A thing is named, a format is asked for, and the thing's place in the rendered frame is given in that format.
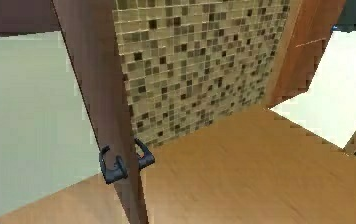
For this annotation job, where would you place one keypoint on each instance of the brown wooden room door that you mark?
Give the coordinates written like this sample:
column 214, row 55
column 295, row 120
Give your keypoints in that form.
column 96, row 66

